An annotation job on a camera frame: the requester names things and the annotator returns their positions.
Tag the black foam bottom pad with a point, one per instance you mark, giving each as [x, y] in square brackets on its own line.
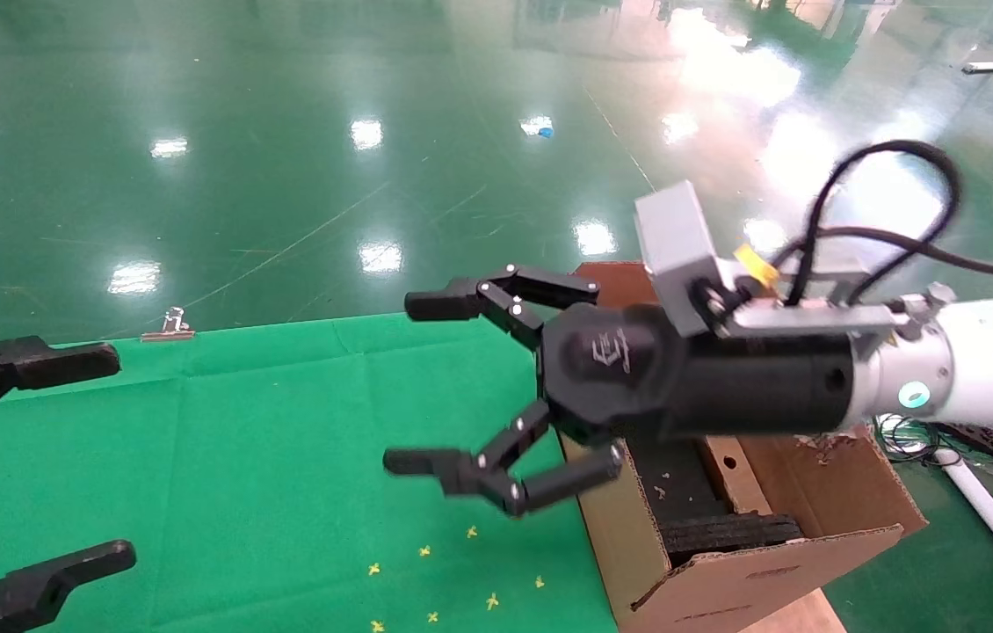
[681, 492]

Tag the flat clear plastic bag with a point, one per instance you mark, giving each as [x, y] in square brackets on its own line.
[984, 466]

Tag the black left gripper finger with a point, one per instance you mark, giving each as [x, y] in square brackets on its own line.
[31, 589]
[57, 362]

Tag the large open cardboard carton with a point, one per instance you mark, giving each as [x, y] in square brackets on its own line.
[725, 589]

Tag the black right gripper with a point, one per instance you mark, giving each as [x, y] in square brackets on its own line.
[619, 378]

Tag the silver binder clip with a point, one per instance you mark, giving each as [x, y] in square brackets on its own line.
[171, 325]

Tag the black foam block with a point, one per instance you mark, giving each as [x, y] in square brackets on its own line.
[725, 532]

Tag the green table cloth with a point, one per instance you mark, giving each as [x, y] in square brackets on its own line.
[242, 457]

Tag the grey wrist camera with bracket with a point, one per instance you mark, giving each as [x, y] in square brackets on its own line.
[677, 237]

